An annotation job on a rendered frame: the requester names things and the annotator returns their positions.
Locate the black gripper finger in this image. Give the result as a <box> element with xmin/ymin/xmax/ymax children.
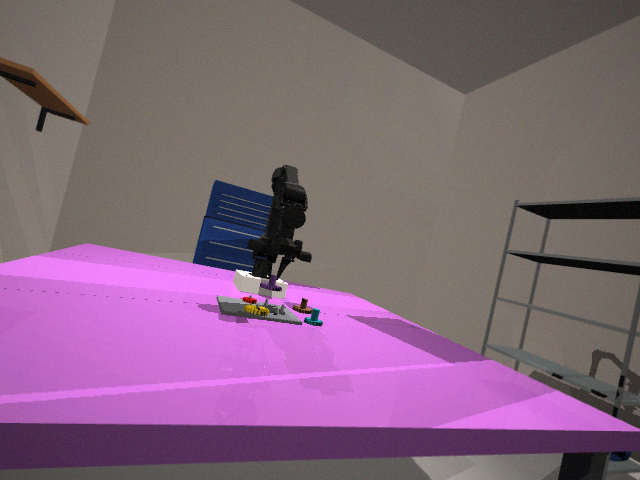
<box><xmin>276</xmin><ymin>257</ymin><xmax>295</xmax><ymax>280</ymax></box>
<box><xmin>262</xmin><ymin>252</ymin><xmax>274</xmax><ymax>279</ymax></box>

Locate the purple gear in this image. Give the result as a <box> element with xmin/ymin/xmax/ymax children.
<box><xmin>260</xmin><ymin>275</ymin><xmax>282</xmax><ymax>292</ymax></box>

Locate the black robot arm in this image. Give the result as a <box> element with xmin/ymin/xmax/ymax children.
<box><xmin>248</xmin><ymin>165</ymin><xmax>308</xmax><ymax>279</ymax></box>

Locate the teal gear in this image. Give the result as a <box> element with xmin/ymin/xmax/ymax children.
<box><xmin>304</xmin><ymin>308</ymin><xmax>323</xmax><ymax>326</ymax></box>

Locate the orange gear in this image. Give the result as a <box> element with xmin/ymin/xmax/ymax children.
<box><xmin>292</xmin><ymin>298</ymin><xmax>312</xmax><ymax>314</ymax></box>

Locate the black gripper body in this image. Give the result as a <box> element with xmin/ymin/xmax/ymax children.
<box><xmin>247</xmin><ymin>226</ymin><xmax>312</xmax><ymax>263</ymax></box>

